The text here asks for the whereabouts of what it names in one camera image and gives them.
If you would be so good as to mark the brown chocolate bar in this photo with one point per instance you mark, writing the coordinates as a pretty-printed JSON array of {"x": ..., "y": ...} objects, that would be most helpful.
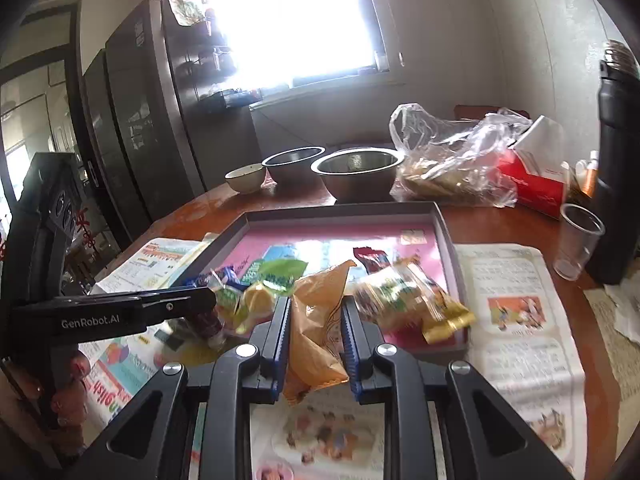
[{"x": 207, "y": 325}]

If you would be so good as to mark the blue cookie packet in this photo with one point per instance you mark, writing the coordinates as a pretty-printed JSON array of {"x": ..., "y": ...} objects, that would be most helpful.
[{"x": 220, "y": 278}]

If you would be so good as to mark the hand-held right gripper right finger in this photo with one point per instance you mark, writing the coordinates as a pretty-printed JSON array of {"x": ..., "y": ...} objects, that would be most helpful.
[{"x": 350, "y": 345}]

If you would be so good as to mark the orange medicine bottle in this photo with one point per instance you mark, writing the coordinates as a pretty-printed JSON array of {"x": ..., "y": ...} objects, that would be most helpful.
[{"x": 590, "y": 180}]

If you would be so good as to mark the yellow cake packet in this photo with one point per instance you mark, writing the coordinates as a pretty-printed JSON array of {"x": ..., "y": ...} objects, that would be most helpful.
[{"x": 255, "y": 305}]

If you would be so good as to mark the small ceramic bowl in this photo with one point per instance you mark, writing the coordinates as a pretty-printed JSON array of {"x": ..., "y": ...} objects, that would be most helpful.
[{"x": 245, "y": 178}]

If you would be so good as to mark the crumpled white paper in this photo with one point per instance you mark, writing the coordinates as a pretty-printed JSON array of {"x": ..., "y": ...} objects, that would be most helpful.
[{"x": 625, "y": 310}]

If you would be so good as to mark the grey cardboard box tray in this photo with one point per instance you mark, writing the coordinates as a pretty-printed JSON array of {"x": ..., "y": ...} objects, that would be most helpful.
[{"x": 450, "y": 260}]

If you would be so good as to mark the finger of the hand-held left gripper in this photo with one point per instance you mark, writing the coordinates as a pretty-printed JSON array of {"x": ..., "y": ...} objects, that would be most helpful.
[{"x": 185, "y": 305}]

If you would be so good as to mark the person's left hand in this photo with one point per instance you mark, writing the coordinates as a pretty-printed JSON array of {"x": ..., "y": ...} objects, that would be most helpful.
[{"x": 70, "y": 400}]

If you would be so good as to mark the dark grey refrigerator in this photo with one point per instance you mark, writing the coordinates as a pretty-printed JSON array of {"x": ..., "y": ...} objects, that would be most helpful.
[{"x": 135, "y": 110}]

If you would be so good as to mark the yellow cartoon snack packet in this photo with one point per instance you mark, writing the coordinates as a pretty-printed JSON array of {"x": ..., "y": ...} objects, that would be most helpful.
[{"x": 445, "y": 325}]

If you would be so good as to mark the orange snack packet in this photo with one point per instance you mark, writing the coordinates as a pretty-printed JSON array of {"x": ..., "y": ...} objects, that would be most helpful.
[{"x": 315, "y": 330}]

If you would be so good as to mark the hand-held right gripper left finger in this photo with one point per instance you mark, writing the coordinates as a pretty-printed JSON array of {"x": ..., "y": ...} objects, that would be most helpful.
[{"x": 280, "y": 345}]

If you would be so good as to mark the red header newspaper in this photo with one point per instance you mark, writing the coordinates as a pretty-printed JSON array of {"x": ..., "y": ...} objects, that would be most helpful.
[{"x": 150, "y": 260}]

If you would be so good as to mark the children cartoon newspaper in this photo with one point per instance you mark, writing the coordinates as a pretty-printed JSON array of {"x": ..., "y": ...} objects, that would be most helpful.
[{"x": 520, "y": 320}]

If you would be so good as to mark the steel bowl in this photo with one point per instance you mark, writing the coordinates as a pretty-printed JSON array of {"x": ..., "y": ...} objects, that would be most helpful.
[
  {"x": 357, "y": 175},
  {"x": 292, "y": 167}
]

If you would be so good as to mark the green patterned cloth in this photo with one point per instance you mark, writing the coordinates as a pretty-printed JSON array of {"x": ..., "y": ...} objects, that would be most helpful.
[{"x": 185, "y": 10}]

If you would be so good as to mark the small dark candy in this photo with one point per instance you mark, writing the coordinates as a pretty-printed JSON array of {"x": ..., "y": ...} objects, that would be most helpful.
[{"x": 167, "y": 338}]

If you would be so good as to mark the bright window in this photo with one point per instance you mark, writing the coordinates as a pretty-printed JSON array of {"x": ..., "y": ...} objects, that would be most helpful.
[{"x": 300, "y": 20}]

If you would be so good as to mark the black thermos flask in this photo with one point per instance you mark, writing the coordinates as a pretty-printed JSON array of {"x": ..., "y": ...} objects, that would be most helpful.
[{"x": 617, "y": 160}]

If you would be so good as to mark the clear plastic food bag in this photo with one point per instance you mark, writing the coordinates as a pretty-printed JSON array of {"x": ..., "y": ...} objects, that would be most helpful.
[{"x": 450, "y": 160}]

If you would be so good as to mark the clear plastic cup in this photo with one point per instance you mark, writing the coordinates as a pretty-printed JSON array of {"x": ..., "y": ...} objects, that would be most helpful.
[{"x": 577, "y": 240}]

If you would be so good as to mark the beige paper sheet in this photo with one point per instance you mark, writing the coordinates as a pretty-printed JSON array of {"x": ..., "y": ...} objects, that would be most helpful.
[{"x": 615, "y": 365}]

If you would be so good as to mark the clear rice cracker packet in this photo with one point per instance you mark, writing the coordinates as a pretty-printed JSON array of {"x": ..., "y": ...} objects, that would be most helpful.
[{"x": 395, "y": 295}]

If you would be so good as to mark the pink workbook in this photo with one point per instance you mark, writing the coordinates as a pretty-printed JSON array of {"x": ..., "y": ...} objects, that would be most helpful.
[{"x": 325, "y": 234}]

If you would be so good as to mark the green snack packet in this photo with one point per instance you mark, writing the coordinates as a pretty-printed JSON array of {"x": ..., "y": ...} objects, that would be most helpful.
[{"x": 280, "y": 272}]

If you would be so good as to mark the red tissue box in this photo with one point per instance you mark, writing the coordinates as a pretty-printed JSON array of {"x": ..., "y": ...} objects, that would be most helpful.
[{"x": 535, "y": 175}]

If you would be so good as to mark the red swirl candy packet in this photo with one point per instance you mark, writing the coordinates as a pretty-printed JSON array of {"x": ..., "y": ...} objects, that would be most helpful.
[{"x": 372, "y": 257}]

